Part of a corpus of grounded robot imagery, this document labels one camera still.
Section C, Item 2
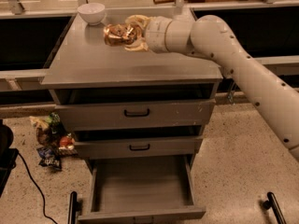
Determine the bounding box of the black middle drawer handle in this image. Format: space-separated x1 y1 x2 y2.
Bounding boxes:
129 144 150 151

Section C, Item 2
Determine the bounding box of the black left base bar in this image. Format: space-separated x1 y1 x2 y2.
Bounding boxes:
67 191 78 224

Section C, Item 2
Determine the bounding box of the grey middle drawer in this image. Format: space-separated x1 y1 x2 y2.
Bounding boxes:
75 136 203 160

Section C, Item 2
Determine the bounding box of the grey top drawer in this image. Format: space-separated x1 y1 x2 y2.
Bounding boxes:
56 100 215 131

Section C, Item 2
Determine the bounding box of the red snack item on floor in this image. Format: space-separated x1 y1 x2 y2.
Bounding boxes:
59 135 75 150

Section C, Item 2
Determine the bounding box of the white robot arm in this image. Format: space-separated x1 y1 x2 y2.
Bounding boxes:
125 15 299 161

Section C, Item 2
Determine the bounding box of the black cable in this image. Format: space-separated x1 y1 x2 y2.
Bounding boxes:
18 152 60 224

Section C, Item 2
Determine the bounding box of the black robot base left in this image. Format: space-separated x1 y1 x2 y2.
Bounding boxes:
0 120 19 197

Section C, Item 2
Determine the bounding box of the black top drawer handle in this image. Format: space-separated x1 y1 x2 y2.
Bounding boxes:
123 108 150 118

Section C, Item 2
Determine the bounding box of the green snack bag on floor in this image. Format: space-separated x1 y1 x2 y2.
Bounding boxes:
47 112 62 133

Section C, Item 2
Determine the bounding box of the white bowl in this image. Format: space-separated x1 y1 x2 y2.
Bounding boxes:
78 3 106 25

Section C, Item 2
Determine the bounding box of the black right base bar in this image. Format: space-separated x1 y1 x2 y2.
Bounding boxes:
262 191 287 224

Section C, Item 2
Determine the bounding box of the grey drawer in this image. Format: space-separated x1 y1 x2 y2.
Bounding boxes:
78 155 206 224
56 100 215 131
75 136 203 160

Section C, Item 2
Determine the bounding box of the grey drawer cabinet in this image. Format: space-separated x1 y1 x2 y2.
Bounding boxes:
40 6 224 173

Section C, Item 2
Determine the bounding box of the grey bottom drawer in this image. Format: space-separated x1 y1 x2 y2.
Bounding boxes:
78 155 206 224

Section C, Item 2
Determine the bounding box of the black base bar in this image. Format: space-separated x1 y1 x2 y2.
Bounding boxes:
67 191 78 224
262 191 287 224

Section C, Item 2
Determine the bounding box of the black drawer handle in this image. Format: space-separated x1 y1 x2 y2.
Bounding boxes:
123 108 150 118
129 144 150 151

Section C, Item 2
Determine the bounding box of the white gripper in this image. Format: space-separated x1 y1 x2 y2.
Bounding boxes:
125 15 172 53

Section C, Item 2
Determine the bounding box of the blue chip bag on floor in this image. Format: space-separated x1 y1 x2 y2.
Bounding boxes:
36 147 62 171

